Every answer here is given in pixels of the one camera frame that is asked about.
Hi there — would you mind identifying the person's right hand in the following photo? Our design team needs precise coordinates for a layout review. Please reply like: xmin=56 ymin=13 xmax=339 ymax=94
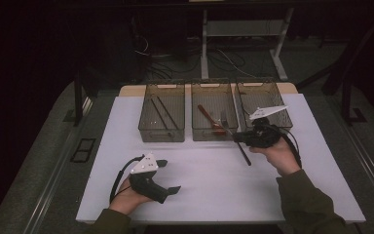
xmin=248 ymin=136 xmax=303 ymax=178

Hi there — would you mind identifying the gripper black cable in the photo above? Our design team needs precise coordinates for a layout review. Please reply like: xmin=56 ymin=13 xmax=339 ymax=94
xmin=272 ymin=125 xmax=304 ymax=170
xmin=109 ymin=154 xmax=145 ymax=204

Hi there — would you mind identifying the black floor cable tangle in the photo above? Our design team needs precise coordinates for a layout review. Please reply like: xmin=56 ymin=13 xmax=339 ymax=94
xmin=132 ymin=35 xmax=247 ymax=81

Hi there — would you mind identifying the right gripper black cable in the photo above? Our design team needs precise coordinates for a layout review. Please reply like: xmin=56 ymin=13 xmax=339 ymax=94
xmin=272 ymin=125 xmax=304 ymax=170

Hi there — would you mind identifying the steel table knife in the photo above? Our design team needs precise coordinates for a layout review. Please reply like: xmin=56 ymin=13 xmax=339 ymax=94
xmin=219 ymin=110 xmax=253 ymax=167

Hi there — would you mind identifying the white floor cable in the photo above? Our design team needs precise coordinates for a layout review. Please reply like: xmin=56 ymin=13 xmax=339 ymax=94
xmin=216 ymin=48 xmax=258 ymax=79

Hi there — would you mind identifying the white metal desk frame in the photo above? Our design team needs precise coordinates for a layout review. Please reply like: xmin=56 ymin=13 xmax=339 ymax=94
xmin=200 ymin=8 xmax=295 ymax=82

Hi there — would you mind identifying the person's left hand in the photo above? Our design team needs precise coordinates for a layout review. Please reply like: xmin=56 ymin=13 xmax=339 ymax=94
xmin=108 ymin=177 xmax=154 ymax=216

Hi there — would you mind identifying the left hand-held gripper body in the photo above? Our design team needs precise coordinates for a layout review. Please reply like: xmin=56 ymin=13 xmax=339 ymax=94
xmin=129 ymin=153 xmax=170 ymax=205

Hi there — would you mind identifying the smoky clear plastic bin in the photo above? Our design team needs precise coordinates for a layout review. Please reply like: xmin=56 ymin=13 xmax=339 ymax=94
xmin=235 ymin=80 xmax=294 ymax=141
xmin=137 ymin=81 xmax=186 ymax=143
xmin=190 ymin=81 xmax=240 ymax=142

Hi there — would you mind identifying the black metal stand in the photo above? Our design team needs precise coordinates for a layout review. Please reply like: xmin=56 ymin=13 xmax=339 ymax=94
xmin=341 ymin=76 xmax=368 ymax=127

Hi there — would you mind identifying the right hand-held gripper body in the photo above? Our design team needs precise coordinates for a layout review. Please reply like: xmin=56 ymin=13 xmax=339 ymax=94
xmin=242 ymin=104 xmax=289 ymax=150

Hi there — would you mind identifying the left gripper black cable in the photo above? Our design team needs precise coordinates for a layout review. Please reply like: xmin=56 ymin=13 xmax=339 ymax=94
xmin=109 ymin=154 xmax=145 ymax=204

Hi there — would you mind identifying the brown wooden spoon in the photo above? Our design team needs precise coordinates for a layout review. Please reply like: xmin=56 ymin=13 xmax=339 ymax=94
xmin=197 ymin=103 xmax=227 ymax=137

